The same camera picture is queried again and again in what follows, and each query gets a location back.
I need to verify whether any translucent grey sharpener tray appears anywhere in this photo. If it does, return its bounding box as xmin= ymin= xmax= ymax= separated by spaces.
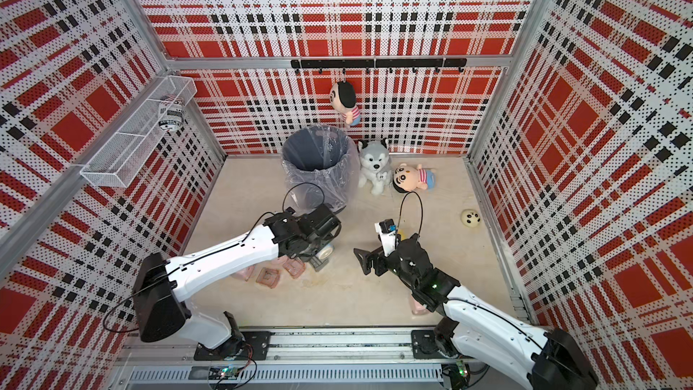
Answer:
xmin=309 ymin=256 xmax=330 ymax=273

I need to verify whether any translucent pink sharpener tray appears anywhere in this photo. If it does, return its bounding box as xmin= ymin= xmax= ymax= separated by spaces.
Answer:
xmin=256 ymin=267 xmax=281 ymax=289

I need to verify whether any grey bin with plastic liner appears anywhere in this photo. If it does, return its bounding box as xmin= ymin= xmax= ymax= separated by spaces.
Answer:
xmin=282 ymin=125 xmax=360 ymax=214

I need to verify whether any blue sharpener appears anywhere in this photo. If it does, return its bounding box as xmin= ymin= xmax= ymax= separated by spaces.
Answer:
xmin=315 ymin=245 xmax=334 ymax=261

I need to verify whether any pink sharpener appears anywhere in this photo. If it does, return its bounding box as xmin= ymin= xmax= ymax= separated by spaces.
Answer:
xmin=409 ymin=296 xmax=429 ymax=316
xmin=232 ymin=265 xmax=256 ymax=282

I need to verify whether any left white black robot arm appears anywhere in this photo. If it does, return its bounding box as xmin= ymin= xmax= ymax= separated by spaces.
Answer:
xmin=133 ymin=204 xmax=341 ymax=359

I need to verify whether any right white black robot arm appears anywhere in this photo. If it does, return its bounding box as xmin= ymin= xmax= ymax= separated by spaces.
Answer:
xmin=354 ymin=233 xmax=599 ymax=389

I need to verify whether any cream panda face ball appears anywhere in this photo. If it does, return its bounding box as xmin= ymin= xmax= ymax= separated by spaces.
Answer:
xmin=460 ymin=209 xmax=482 ymax=229

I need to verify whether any lying cartoon boy doll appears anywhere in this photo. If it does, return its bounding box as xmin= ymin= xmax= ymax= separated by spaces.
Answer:
xmin=393 ymin=164 xmax=436 ymax=193

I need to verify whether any husky plush toy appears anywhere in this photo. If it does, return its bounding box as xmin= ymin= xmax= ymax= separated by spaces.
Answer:
xmin=357 ymin=138 xmax=393 ymax=196

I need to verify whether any right green circuit board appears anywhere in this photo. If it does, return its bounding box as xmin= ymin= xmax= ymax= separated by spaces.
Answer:
xmin=441 ymin=361 xmax=470 ymax=390

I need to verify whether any green circuit board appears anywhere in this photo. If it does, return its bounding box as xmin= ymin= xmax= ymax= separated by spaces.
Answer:
xmin=441 ymin=361 xmax=470 ymax=390
xmin=208 ymin=366 xmax=243 ymax=382

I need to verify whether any hanging cartoon boy doll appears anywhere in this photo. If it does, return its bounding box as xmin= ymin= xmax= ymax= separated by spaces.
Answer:
xmin=330 ymin=81 xmax=361 ymax=126

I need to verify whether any left green circuit board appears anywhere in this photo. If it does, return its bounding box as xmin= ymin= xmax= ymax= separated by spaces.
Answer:
xmin=208 ymin=366 xmax=243 ymax=382

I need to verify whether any black white can in basket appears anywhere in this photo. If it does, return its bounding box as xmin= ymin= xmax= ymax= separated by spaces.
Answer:
xmin=158 ymin=94 xmax=183 ymax=132

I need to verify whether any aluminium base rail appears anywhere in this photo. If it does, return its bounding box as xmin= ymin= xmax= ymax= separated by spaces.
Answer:
xmin=108 ymin=327 xmax=479 ymax=389

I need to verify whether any white wire wall basket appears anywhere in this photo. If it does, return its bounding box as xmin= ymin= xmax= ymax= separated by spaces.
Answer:
xmin=80 ymin=75 xmax=197 ymax=188

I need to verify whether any black wall hook rail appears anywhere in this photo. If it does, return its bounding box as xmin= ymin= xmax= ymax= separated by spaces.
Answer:
xmin=290 ymin=58 xmax=468 ymax=72

